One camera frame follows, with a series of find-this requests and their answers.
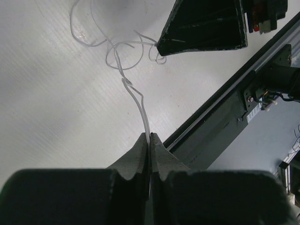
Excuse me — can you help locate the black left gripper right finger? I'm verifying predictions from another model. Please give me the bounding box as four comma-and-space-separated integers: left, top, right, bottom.
150, 133, 189, 225

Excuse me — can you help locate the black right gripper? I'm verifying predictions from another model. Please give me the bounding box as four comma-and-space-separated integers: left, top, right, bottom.
157, 0, 288, 56

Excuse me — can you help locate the aluminium extrusion rail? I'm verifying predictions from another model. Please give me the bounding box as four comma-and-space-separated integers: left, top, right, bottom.
164, 28, 300, 153

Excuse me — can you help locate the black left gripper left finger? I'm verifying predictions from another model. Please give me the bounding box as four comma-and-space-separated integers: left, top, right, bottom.
108, 133, 150, 225

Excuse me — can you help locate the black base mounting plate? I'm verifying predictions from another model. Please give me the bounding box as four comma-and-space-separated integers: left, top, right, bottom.
164, 15, 300, 172

